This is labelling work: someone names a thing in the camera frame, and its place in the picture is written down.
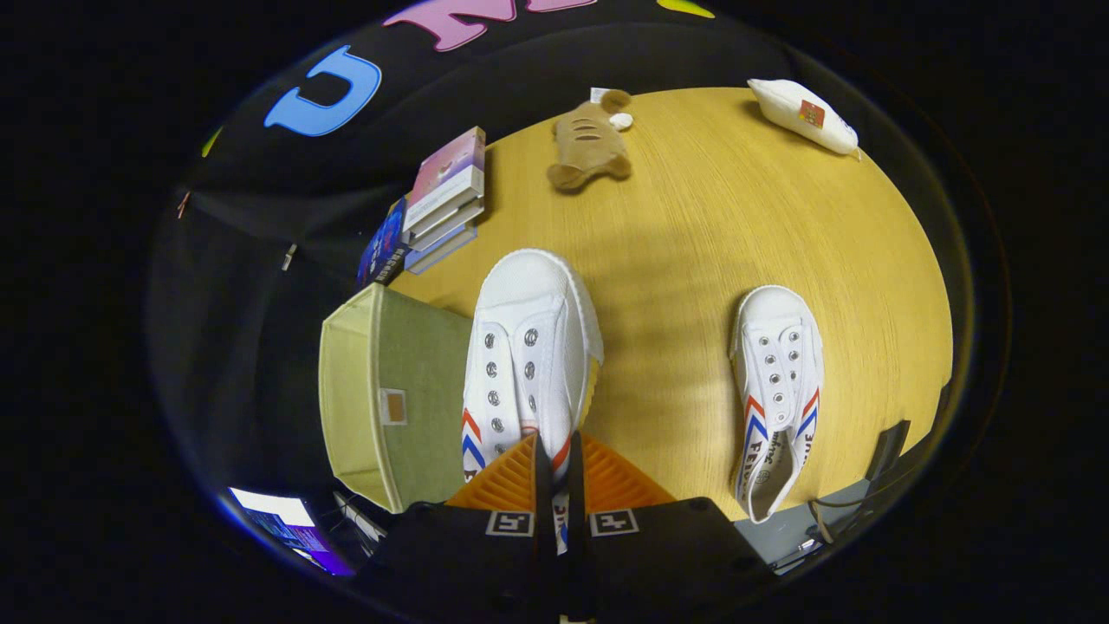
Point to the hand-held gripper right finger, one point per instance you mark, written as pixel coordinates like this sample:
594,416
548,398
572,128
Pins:
575,485

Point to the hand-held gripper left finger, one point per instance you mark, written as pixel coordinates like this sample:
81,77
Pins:
544,485

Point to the green fabric storage box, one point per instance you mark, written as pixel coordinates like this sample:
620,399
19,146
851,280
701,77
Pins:
424,373

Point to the white canvas shoe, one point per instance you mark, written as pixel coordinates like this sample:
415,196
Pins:
528,321
775,373

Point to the light blue cover book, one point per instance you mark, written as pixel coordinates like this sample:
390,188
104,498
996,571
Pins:
442,248

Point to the computer monitor screen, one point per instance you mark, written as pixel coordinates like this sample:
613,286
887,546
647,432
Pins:
277,520

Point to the white page book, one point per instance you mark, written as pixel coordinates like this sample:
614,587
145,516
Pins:
446,219

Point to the dark blue book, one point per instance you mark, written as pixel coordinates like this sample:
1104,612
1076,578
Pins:
381,247

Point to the pink cover book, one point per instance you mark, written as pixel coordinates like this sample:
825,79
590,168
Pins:
448,165

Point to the brown plush toy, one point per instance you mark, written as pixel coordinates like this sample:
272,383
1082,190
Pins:
589,143

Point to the white cloth clip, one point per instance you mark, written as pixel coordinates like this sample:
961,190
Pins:
288,256

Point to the white plush pillow toy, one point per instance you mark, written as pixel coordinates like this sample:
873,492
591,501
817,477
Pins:
806,117

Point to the pink cloth clip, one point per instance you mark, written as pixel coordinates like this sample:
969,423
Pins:
183,204

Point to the black bracket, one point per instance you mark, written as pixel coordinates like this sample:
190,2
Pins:
888,446

